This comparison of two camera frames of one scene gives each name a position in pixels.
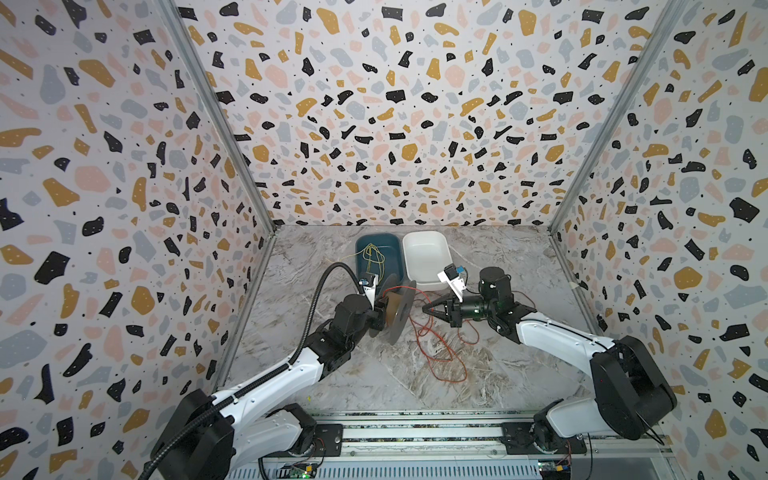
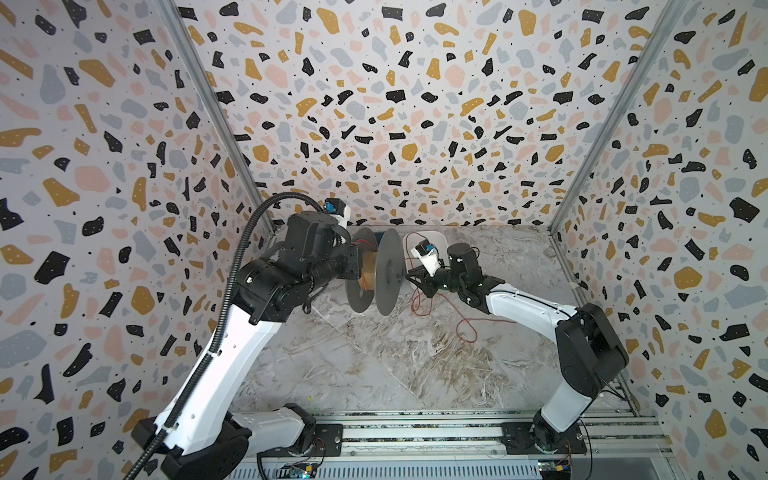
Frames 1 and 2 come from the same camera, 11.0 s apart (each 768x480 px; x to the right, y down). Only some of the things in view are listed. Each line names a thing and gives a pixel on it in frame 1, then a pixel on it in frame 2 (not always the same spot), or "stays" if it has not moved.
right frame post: (596, 154) stays
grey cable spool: (399, 300) -> (382, 271)
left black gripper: (378, 314) -> (353, 252)
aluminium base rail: (461, 446) stays
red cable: (443, 337) -> (409, 267)
